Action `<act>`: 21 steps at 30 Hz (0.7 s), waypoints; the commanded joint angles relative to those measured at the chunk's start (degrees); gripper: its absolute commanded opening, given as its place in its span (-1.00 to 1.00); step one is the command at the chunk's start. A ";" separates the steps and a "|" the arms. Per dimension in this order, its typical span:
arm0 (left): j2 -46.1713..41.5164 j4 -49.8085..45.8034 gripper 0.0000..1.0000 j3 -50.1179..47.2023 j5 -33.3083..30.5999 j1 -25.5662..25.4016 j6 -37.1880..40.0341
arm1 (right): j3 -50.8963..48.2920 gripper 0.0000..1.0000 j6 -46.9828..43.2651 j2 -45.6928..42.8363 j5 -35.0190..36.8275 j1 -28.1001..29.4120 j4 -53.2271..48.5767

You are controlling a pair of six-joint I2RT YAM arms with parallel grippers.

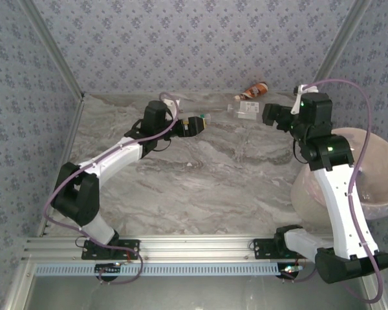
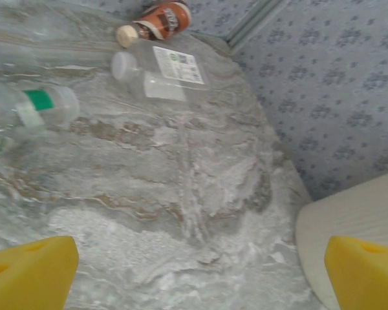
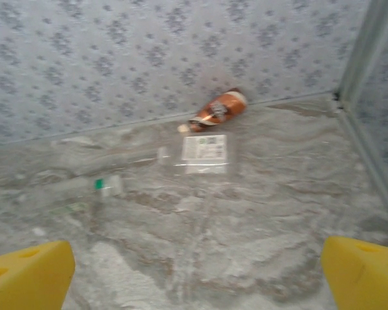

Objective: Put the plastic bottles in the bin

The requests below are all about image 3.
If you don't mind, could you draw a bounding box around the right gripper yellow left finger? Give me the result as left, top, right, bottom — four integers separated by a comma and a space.
0, 240, 76, 310

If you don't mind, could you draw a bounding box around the square clear bottle white label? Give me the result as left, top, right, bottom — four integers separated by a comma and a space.
156, 134, 229, 175

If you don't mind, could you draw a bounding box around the aluminium frame post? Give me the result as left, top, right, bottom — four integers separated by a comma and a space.
338, 0, 388, 99

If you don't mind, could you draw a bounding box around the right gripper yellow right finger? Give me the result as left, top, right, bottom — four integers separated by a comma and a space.
321, 235, 388, 310

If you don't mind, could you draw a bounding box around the clear bottle green neck band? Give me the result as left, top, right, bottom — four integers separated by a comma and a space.
35, 174, 124, 220

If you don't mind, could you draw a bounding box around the brown label plastic bottle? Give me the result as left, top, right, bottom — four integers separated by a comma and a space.
177, 87, 248, 134

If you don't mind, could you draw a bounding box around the aluminium frame rail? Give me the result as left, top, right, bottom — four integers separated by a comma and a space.
338, 106, 388, 223

